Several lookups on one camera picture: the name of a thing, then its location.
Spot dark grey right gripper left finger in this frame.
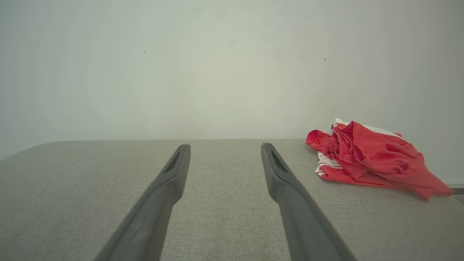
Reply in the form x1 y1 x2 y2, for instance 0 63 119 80
94 144 191 261

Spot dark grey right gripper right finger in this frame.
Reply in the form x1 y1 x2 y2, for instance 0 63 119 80
261 142 358 261

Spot red shorts with white trim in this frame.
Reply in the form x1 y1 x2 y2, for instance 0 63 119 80
306 121 454 202

